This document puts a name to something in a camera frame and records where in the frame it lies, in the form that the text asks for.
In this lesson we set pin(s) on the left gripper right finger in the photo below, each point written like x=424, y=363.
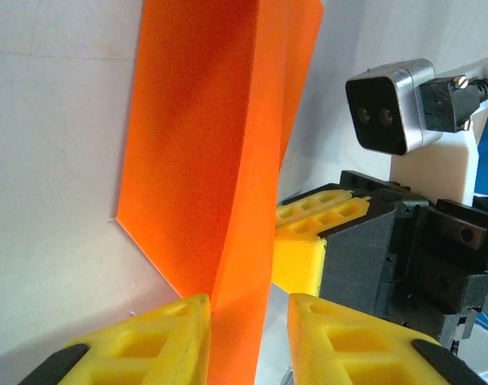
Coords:
x=348, y=349

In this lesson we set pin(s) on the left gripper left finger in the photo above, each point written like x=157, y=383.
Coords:
x=147, y=349

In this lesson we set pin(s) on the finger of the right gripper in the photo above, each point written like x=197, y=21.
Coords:
x=295, y=208
x=356, y=260

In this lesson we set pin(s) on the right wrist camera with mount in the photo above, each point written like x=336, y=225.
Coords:
x=380, y=116

